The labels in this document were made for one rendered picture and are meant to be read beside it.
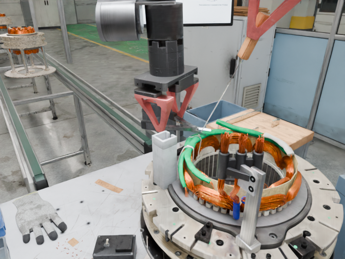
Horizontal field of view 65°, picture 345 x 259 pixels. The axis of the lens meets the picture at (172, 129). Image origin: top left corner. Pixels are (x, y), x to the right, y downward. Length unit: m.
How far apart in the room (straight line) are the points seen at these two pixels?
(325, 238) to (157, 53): 0.34
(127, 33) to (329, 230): 0.39
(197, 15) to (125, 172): 0.85
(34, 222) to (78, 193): 0.17
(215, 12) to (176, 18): 1.06
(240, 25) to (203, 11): 1.22
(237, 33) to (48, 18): 11.85
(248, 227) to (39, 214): 0.69
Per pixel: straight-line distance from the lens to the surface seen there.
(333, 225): 0.45
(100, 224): 0.86
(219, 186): 0.32
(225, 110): 0.92
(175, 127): 0.47
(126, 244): 0.72
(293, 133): 0.74
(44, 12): 13.87
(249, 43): 0.38
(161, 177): 0.44
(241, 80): 2.77
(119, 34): 0.43
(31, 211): 0.93
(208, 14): 1.47
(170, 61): 0.43
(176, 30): 0.42
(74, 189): 1.01
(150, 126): 0.48
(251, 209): 0.33
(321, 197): 0.49
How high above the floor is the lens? 1.38
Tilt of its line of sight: 26 degrees down
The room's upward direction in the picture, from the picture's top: straight up
